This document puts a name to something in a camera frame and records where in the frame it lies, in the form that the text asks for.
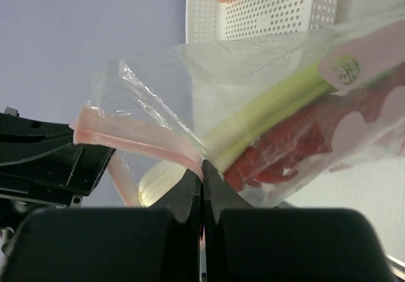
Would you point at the white plastic basket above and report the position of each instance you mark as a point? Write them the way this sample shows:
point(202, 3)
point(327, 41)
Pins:
point(269, 13)

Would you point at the clear zip top bag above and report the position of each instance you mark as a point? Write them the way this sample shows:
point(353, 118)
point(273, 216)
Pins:
point(152, 158)

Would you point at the green toy leek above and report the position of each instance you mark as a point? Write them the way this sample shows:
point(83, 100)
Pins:
point(166, 84)

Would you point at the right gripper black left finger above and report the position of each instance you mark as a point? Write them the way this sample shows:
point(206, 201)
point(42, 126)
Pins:
point(158, 243)

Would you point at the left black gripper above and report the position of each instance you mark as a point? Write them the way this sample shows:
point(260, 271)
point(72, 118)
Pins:
point(40, 164)

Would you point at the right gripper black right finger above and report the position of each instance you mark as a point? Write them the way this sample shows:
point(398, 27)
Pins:
point(244, 243)

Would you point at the red toy lobster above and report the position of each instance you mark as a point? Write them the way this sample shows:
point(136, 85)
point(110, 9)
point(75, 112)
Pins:
point(321, 135)

